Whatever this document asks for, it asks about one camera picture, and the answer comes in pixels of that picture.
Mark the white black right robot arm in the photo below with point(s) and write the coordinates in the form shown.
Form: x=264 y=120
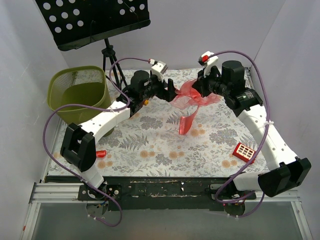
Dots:
x=285 y=169

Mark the olive green mesh trash bin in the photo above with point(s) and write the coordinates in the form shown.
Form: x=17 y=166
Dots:
x=85 y=85

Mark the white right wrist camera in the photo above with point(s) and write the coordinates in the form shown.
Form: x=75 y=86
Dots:
x=207 y=60

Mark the floral patterned table mat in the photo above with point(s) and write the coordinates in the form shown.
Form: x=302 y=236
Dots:
x=164 y=141

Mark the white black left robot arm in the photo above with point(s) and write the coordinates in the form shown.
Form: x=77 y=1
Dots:
x=79 y=143

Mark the red trash bag roll remainder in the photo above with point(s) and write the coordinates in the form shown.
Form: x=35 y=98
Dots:
x=101 y=153

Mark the red white toy block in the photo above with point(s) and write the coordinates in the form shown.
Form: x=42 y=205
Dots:
x=243 y=152

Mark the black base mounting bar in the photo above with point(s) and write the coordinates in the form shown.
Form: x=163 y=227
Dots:
x=161 y=193

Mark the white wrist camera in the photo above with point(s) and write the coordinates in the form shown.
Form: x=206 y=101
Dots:
x=158 y=67
x=207 y=60

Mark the red plastic trash bag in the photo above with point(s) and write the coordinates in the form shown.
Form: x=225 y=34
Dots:
x=188 y=96

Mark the black perforated music stand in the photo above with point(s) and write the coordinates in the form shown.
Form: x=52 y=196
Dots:
x=78 y=23

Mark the aluminium frame rail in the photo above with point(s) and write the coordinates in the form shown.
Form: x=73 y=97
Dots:
x=53 y=212

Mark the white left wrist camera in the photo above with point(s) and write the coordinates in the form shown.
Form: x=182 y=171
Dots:
x=158 y=67

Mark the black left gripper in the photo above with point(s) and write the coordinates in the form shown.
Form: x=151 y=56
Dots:
x=164 y=89

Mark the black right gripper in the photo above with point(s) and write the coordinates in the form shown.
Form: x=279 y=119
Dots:
x=202 y=85

